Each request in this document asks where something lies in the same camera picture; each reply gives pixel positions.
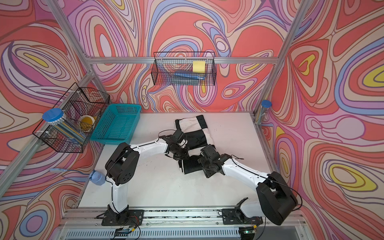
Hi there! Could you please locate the black white checkered pillowcase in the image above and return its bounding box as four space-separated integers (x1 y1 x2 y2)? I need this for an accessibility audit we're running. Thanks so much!
175 115 215 175

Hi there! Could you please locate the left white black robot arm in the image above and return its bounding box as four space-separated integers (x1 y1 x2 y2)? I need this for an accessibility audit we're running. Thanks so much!
105 130 190 215

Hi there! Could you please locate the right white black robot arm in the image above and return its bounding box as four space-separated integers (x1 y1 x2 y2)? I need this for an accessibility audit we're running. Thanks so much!
198 145 298 226

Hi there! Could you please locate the teal plastic basket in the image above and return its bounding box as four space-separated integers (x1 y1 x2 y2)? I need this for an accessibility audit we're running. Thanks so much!
90 104 142 145

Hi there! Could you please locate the blue pen in basket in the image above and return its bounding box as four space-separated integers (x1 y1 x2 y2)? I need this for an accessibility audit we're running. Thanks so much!
174 72 206 81

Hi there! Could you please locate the yellow sticky note pad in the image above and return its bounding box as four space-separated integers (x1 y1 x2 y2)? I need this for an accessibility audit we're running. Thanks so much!
193 61 206 74

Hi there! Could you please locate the yellow white cup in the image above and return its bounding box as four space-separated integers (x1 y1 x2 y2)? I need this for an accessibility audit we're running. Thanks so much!
78 115 96 133

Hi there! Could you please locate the blue lid clear jar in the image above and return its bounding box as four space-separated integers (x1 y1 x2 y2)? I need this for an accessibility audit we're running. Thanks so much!
42 108 86 145

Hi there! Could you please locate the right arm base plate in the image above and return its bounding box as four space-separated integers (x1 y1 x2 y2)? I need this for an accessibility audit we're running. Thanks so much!
218 208 264 226

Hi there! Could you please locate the back black wire basket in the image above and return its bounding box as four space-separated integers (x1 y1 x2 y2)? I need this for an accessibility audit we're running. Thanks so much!
151 51 217 86

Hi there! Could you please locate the black wire basket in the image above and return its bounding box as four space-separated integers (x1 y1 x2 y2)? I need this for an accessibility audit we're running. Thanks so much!
33 83 110 153
151 51 217 86

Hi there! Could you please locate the blue cap tube on frame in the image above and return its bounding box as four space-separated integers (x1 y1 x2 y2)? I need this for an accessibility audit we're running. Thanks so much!
256 100 272 125

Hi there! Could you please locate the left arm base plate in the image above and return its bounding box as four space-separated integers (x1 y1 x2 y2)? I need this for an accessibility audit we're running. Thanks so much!
102 209 145 226

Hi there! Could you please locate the left black wire basket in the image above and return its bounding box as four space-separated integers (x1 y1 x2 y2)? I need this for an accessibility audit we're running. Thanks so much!
33 83 110 153

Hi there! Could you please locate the aluminium rail front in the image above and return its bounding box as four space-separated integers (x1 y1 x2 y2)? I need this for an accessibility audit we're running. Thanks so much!
56 205 307 229

